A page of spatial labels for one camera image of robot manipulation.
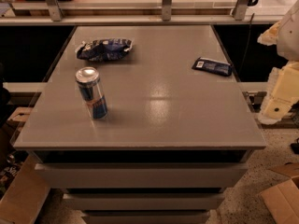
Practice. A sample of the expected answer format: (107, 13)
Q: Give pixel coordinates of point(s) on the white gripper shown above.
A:
(289, 37)

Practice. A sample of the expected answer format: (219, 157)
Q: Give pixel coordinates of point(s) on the dark blue snack packet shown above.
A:
(213, 67)

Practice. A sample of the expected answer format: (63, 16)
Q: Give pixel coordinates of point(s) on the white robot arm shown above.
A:
(288, 35)

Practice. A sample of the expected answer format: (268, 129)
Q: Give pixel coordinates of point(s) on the blue silver redbull can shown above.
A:
(90, 87)

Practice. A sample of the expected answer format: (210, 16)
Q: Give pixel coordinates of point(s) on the grey top drawer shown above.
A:
(141, 176)

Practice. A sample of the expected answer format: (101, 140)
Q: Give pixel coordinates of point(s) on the grey drawer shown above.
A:
(140, 201)
(146, 217)
(141, 176)

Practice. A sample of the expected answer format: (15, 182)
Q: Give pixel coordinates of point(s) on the cardboard box right floor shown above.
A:
(282, 200)

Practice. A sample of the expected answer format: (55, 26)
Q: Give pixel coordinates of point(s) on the cardboard box floor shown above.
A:
(27, 192)
(282, 200)

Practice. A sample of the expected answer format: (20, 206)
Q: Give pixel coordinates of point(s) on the crumpled blue chip bag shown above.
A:
(110, 49)

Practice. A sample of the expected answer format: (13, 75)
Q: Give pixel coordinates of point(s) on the grey bottom drawer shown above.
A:
(146, 217)

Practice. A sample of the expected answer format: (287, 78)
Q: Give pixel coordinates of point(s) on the grey middle drawer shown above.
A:
(140, 201)

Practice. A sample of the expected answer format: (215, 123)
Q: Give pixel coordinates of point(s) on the cardboard box left floor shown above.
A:
(27, 192)

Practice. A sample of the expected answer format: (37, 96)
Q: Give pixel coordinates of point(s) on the metal rail frame behind table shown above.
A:
(99, 12)

